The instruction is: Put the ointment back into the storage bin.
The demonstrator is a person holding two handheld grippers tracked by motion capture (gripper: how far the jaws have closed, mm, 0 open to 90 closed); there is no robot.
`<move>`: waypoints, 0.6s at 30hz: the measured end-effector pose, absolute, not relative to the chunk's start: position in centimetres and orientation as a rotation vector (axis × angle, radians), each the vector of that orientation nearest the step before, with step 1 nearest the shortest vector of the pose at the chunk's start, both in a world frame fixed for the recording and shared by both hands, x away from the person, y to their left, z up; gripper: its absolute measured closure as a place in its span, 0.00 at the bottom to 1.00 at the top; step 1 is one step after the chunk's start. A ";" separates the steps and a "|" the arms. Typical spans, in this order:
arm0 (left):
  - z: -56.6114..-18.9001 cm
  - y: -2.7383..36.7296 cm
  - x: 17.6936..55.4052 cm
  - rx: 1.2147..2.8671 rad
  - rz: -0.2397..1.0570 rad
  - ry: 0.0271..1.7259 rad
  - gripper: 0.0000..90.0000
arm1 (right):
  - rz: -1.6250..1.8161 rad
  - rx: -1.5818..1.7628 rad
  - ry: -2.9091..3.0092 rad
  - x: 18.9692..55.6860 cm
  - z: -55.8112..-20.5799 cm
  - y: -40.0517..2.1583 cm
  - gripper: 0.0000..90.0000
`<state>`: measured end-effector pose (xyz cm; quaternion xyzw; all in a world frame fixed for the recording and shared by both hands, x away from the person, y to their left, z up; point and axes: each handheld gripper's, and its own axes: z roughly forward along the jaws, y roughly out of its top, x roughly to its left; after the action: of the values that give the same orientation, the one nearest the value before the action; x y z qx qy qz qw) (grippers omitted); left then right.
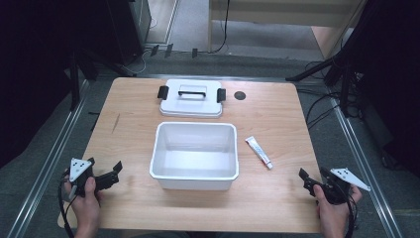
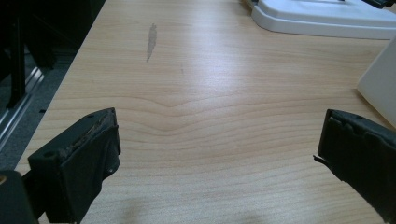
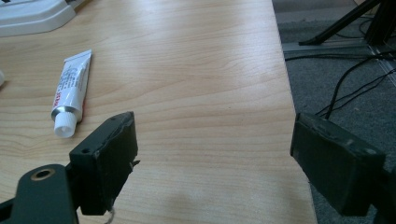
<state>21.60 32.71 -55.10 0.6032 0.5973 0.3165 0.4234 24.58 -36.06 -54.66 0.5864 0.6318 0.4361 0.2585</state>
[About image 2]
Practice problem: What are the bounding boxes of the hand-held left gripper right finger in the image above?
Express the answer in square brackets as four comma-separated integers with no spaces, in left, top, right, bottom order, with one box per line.
[313,108,396,224]

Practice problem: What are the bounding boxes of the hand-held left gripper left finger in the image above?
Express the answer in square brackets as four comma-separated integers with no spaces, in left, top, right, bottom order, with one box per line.
[27,107,121,224]

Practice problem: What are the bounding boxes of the white box corner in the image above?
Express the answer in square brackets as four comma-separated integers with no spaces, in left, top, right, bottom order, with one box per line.
[356,36,396,129]

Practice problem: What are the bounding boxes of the black stand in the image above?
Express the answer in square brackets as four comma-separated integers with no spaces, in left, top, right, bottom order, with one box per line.
[6,15,27,109]

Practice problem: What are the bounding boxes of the white plastic base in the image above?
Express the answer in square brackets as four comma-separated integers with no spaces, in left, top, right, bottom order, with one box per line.
[242,0,396,41]

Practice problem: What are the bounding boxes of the black object on white base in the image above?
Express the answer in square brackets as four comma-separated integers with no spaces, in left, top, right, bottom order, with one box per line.
[361,0,396,9]

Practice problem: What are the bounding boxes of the aluminium rail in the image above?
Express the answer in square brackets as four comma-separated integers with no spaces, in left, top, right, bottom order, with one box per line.
[0,66,45,150]

